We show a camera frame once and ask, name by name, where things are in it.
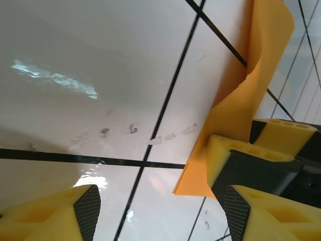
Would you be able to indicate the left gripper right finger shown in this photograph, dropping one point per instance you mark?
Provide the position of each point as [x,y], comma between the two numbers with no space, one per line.
[276,218]

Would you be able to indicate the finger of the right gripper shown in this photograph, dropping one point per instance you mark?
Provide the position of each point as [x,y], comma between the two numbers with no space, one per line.
[283,135]
[250,168]

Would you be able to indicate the orange paper sheet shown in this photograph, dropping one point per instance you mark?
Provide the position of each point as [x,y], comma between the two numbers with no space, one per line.
[268,50]

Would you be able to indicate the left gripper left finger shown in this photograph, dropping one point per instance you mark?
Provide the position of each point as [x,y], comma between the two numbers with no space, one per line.
[37,221]

